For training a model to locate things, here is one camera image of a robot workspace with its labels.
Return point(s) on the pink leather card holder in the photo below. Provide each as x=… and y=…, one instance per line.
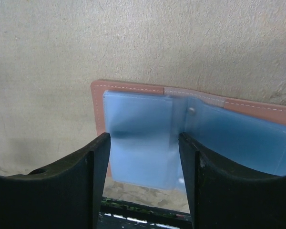
x=144, y=122

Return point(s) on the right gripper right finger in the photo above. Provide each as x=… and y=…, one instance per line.
x=223, y=194

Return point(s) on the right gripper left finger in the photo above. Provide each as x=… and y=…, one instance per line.
x=65, y=194

